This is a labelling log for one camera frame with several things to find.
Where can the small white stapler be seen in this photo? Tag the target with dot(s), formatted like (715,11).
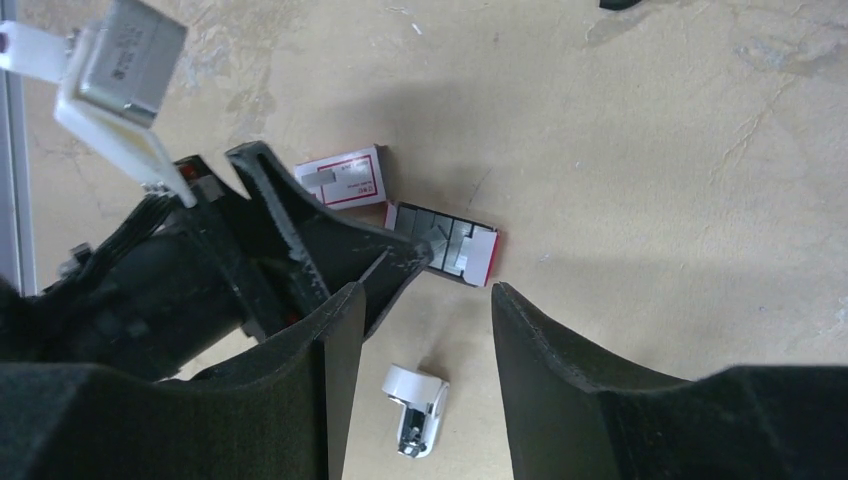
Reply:
(423,398)

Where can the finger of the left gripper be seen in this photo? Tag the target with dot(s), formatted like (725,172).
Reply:
(335,252)

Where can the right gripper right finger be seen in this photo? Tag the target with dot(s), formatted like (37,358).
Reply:
(574,410)

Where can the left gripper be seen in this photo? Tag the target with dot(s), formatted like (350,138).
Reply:
(172,281)

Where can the strip of metal staples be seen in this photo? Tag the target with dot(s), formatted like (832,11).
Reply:
(437,240)

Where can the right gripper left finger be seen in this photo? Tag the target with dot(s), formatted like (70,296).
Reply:
(280,410)

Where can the red white staple box sleeve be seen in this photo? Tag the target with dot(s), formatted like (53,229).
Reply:
(344,181)

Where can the staple box tray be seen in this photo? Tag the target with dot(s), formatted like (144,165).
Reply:
(471,248)

